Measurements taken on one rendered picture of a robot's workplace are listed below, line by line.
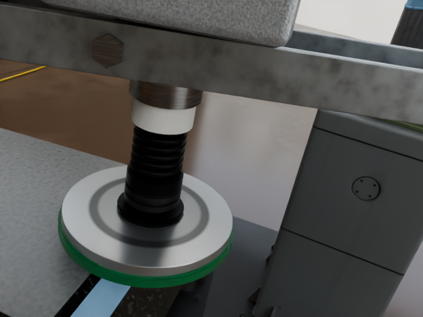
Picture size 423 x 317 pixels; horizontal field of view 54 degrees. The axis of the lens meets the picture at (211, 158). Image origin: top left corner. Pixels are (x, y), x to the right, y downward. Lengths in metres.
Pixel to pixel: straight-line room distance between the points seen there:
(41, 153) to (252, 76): 0.46
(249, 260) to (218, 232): 1.36
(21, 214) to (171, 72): 0.32
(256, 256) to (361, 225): 0.69
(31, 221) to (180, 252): 0.22
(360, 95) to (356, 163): 0.84
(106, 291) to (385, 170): 0.91
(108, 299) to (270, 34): 0.36
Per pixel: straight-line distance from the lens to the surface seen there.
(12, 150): 0.77
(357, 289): 1.47
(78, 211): 0.52
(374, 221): 1.33
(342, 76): 0.40
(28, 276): 0.53
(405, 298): 2.07
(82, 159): 0.74
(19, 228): 0.59
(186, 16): 0.33
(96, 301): 0.52
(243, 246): 1.93
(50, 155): 0.75
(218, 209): 0.55
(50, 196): 0.65
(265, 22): 0.33
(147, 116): 0.44
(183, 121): 0.45
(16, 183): 0.68
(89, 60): 0.40
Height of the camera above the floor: 1.21
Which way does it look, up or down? 28 degrees down
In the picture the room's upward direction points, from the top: 11 degrees clockwise
